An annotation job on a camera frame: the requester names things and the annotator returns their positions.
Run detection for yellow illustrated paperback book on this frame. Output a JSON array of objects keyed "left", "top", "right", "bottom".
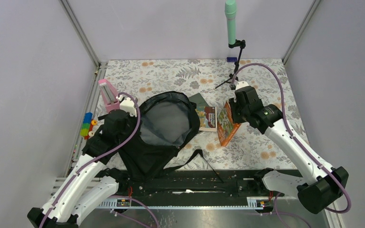
[{"left": 195, "top": 106, "right": 217, "bottom": 132}]

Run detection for black student backpack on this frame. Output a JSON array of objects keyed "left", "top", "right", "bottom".
[{"left": 115, "top": 91, "right": 225, "bottom": 183}]

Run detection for blue block at wall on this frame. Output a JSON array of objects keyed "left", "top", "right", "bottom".
[{"left": 226, "top": 57, "right": 237, "bottom": 62}]

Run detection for colourful toy blocks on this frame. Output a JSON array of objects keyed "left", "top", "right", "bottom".
[{"left": 79, "top": 112, "right": 98, "bottom": 140}]

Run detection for orange treehouse book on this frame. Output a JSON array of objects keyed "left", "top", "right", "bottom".
[{"left": 217, "top": 101, "right": 241, "bottom": 147}]

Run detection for black tripod stand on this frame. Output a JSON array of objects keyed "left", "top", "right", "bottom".
[{"left": 214, "top": 39, "right": 247, "bottom": 90}]

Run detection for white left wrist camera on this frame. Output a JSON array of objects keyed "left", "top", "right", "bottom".
[{"left": 117, "top": 95, "right": 137, "bottom": 117}]

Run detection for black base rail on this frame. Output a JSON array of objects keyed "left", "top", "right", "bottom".
[{"left": 117, "top": 170, "right": 277, "bottom": 209}]

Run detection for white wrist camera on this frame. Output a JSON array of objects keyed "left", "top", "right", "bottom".
[
  {"left": 117, "top": 95, "right": 137, "bottom": 117},
  {"left": 230, "top": 81, "right": 249, "bottom": 91}
]

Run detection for green microphone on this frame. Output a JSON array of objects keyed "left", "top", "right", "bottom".
[{"left": 224, "top": 0, "right": 237, "bottom": 48}]

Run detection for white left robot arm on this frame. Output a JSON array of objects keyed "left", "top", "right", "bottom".
[{"left": 27, "top": 109, "right": 141, "bottom": 228}]

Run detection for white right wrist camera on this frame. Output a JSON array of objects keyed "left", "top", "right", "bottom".
[{"left": 230, "top": 81, "right": 249, "bottom": 91}]

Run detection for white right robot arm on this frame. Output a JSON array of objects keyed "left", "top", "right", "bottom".
[{"left": 229, "top": 81, "right": 349, "bottom": 214}]

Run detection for dark green hardcover book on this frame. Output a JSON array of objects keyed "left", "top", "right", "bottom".
[{"left": 189, "top": 93, "right": 209, "bottom": 108}]

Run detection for floral tablecloth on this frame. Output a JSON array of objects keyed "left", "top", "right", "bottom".
[{"left": 105, "top": 58, "right": 307, "bottom": 170}]

